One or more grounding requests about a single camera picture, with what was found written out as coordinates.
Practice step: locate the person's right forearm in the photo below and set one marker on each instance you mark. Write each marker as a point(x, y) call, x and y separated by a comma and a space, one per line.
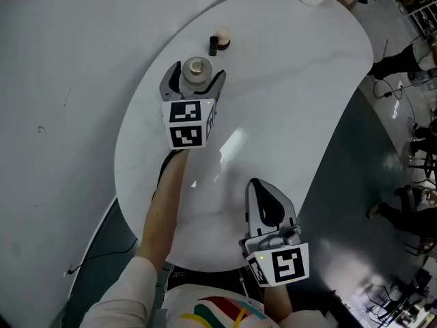
point(277, 302)

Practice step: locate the person's left forearm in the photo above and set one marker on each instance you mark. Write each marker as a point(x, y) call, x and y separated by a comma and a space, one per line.
point(164, 210)

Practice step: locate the small clear container gold lid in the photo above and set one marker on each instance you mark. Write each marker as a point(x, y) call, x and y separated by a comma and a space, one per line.
point(197, 74)

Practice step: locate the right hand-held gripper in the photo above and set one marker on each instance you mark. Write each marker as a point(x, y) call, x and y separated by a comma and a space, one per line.
point(286, 263)

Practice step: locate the small black tube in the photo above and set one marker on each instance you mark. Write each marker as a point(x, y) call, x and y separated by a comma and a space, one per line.
point(213, 45)

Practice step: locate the person's white printed shirt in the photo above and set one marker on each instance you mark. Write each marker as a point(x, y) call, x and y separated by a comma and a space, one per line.
point(205, 306)

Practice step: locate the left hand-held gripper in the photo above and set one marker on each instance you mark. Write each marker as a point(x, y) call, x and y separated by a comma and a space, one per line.
point(187, 123)

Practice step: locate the dark jar cream lid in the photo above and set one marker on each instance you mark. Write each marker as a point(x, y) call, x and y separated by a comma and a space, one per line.
point(223, 39)

